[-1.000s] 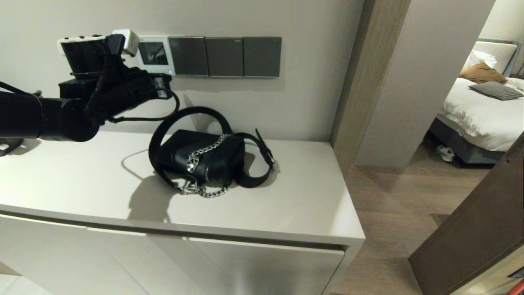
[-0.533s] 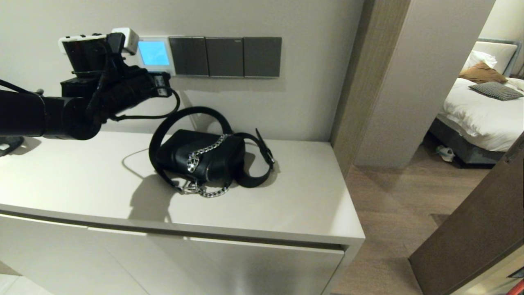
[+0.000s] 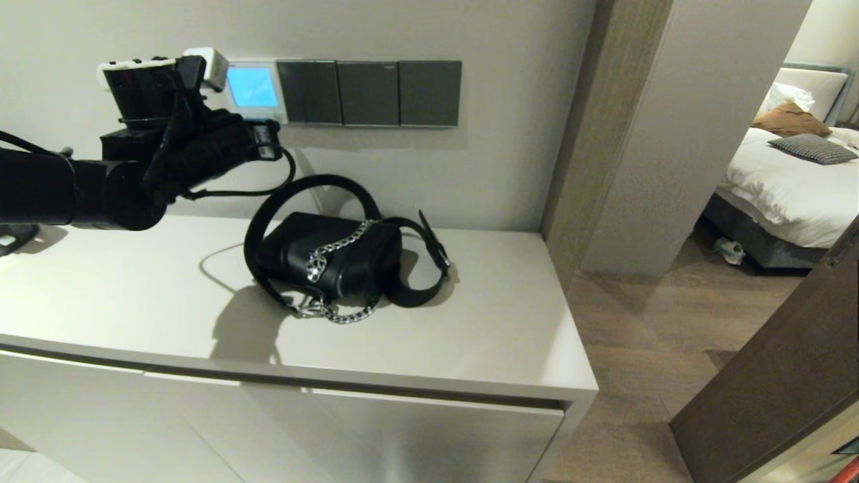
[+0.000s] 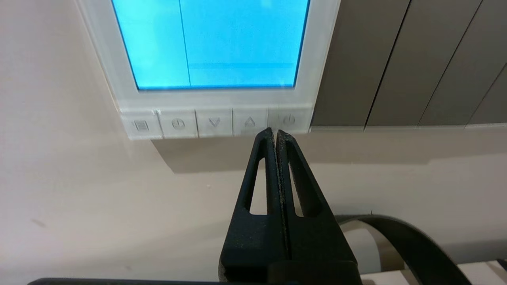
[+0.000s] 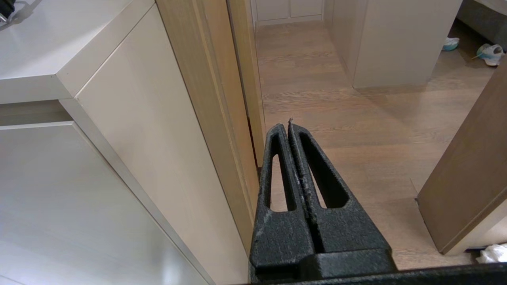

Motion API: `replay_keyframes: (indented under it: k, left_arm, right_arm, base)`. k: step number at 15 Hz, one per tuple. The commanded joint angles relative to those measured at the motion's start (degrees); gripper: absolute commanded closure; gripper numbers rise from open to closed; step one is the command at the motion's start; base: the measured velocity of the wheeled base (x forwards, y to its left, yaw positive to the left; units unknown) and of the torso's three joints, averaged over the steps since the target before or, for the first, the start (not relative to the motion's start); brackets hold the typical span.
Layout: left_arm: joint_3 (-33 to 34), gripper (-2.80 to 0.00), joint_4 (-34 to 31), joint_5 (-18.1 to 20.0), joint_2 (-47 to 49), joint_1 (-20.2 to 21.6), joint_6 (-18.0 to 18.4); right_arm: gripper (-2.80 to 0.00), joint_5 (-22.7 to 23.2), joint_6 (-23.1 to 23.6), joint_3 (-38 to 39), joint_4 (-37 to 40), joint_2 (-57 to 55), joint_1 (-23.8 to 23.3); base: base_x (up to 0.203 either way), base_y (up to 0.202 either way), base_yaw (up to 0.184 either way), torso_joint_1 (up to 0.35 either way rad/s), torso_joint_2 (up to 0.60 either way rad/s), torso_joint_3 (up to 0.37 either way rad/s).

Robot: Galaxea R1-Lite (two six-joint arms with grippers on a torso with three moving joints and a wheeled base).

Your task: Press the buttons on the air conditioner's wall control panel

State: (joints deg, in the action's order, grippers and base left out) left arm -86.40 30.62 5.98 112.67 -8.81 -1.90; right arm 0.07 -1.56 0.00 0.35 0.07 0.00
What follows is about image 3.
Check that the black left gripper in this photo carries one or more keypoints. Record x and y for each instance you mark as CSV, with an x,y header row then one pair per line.
x,y
215,147

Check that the white wall thermostat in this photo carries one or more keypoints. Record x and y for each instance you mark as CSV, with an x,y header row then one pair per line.
x,y
251,87

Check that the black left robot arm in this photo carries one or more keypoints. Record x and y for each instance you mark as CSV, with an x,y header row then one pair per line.
x,y
40,188

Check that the white sideboard cabinet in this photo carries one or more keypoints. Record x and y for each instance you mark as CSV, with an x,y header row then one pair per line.
x,y
134,302

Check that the black round mesh object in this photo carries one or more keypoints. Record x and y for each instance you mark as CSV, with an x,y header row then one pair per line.
x,y
13,238

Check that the white cabinet door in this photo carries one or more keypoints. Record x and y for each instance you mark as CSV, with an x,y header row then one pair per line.
x,y
80,416
416,443

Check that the white sneaker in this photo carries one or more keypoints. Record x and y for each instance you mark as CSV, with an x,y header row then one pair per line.
x,y
731,251

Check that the bed with white duvet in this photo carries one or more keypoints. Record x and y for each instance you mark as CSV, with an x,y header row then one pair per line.
x,y
785,194

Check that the small crumpled white pillow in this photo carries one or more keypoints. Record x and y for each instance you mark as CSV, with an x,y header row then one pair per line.
x,y
785,97

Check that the brown cushion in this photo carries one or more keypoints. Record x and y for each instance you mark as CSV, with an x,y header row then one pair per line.
x,y
788,122

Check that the houndstooth pattern cushion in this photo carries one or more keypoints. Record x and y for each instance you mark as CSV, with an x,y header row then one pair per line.
x,y
812,149

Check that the large white pillow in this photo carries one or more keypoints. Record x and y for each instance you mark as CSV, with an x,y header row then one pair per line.
x,y
822,87

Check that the dark brown wooden door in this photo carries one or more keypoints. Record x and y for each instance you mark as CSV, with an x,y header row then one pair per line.
x,y
785,376

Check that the grey bed headboard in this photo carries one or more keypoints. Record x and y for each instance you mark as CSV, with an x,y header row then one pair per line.
x,y
842,100

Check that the red object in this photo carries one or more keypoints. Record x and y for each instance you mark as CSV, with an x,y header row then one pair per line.
x,y
849,475

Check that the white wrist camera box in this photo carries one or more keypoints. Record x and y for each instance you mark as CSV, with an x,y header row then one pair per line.
x,y
211,67

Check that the dark grey switch panel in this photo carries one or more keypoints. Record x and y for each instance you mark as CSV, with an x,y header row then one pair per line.
x,y
309,92

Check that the dark grey square panel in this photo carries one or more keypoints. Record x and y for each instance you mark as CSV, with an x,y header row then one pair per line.
x,y
429,94
368,94

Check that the wooden door frame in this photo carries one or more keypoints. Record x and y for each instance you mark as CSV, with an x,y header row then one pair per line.
x,y
590,134

